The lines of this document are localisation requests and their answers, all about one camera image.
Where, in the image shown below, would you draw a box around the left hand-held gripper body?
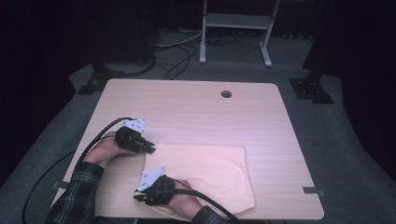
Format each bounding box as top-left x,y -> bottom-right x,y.
115,118 -> 147,154

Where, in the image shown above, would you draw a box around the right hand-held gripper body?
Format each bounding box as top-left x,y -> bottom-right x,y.
135,165 -> 177,207

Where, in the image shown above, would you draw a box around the pale yellow printed T-shirt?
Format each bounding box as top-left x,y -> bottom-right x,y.
134,143 -> 257,222

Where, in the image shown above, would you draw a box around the person's right hand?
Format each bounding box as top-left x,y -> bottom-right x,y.
167,179 -> 204,219

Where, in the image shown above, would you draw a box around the person's left hand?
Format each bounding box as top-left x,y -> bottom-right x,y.
82,132 -> 138,166

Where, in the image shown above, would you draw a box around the black stand base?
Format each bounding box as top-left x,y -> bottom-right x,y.
289,70 -> 335,105
77,60 -> 125,96

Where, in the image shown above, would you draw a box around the grey tape strip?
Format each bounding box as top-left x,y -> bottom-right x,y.
50,180 -> 71,191
302,186 -> 326,198

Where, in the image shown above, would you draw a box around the white metal stand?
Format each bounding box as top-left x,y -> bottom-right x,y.
199,0 -> 282,68

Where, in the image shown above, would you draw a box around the left hand-held gripper black cable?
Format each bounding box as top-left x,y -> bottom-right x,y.
72,116 -> 136,178

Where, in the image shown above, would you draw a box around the hand-held gripper black cable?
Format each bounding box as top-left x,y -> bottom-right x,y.
148,188 -> 242,224
72,116 -> 136,178

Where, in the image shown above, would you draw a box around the right hand-held gripper black cable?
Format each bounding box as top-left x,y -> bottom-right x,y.
148,188 -> 242,224

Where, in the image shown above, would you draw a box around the black floor cables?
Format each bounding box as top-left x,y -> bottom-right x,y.
151,41 -> 237,81

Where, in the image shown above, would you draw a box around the black cable hanging off table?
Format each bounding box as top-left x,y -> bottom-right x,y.
21,150 -> 78,224

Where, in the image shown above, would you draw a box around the white floor cable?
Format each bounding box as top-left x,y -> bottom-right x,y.
154,30 -> 204,49

